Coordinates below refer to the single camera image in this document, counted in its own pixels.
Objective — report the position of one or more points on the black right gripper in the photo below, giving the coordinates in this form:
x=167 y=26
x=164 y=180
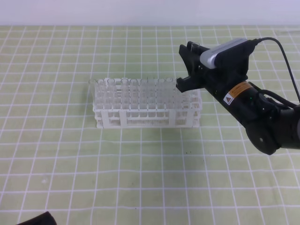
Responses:
x=234 y=67

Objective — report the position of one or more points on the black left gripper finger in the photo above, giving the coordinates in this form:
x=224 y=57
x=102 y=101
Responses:
x=43 y=219

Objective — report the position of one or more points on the clear glass test tube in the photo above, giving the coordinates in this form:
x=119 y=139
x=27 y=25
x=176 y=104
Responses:
x=195 y=47

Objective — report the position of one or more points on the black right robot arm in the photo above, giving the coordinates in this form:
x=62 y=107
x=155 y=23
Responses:
x=271 y=122

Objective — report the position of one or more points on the green checkered tablecloth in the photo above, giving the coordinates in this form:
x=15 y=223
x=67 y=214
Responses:
x=53 y=157

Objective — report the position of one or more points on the white test tube rack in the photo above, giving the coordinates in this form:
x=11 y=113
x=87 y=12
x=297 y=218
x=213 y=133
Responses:
x=145 y=103

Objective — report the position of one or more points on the clear test tube far left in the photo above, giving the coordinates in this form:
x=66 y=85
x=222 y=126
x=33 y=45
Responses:
x=92 y=87

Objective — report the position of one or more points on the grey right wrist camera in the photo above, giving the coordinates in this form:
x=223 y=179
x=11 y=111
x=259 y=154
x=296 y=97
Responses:
x=211 y=57

